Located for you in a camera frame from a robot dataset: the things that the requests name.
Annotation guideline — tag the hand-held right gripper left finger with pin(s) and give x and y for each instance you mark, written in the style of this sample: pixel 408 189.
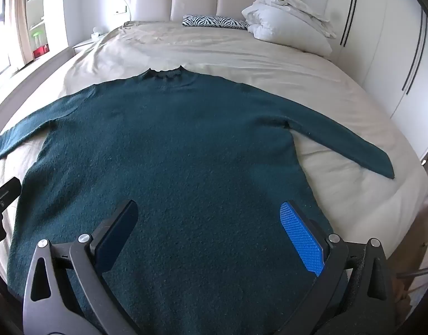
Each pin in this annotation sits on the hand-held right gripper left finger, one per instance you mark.
pixel 114 237

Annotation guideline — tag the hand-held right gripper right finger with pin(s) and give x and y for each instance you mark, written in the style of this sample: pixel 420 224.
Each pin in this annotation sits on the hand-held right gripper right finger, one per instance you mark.
pixel 301 237

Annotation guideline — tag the dark teal knit sweater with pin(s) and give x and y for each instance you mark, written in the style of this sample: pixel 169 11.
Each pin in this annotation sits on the dark teal knit sweater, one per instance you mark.
pixel 186 146

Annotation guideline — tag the red box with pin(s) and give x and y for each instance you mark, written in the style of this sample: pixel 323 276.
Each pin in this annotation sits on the red box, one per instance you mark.
pixel 40 51

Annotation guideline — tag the green container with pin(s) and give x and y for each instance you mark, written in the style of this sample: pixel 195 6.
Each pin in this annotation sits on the green container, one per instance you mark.
pixel 37 36

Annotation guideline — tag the white nightstand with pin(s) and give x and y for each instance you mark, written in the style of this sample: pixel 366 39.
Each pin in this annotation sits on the white nightstand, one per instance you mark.
pixel 86 45

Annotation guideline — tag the beige curtain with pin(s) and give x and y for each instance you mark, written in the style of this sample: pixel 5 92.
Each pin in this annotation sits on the beige curtain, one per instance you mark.
pixel 18 24

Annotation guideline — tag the white shelf unit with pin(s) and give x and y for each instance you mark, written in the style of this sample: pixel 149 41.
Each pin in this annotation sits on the white shelf unit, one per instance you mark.
pixel 36 7

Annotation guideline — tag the bed with beige sheet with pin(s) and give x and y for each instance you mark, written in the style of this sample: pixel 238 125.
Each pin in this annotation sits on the bed with beige sheet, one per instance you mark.
pixel 235 52

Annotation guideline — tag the white pillow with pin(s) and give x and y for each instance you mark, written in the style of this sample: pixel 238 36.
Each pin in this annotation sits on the white pillow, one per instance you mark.
pixel 290 31

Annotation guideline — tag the white wardrobe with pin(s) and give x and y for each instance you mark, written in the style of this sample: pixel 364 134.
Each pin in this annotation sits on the white wardrobe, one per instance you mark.
pixel 385 42

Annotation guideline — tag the zebra print pillow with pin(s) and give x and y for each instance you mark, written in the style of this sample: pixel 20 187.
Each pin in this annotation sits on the zebra print pillow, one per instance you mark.
pixel 214 21

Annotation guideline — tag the folded white duvet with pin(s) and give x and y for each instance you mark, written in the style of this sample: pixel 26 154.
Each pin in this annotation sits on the folded white duvet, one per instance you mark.
pixel 290 3

